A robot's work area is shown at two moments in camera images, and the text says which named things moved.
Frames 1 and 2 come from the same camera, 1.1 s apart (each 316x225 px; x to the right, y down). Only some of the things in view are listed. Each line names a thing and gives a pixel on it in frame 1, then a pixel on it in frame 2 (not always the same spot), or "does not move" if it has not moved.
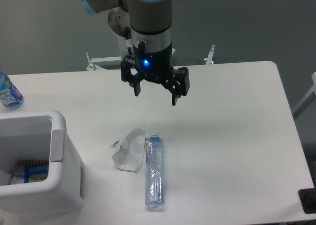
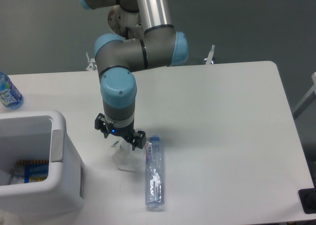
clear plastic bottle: (154, 171) does not move
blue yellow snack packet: (28, 171) does not move
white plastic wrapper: (130, 156) does not move
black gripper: (155, 66) → (135, 138)
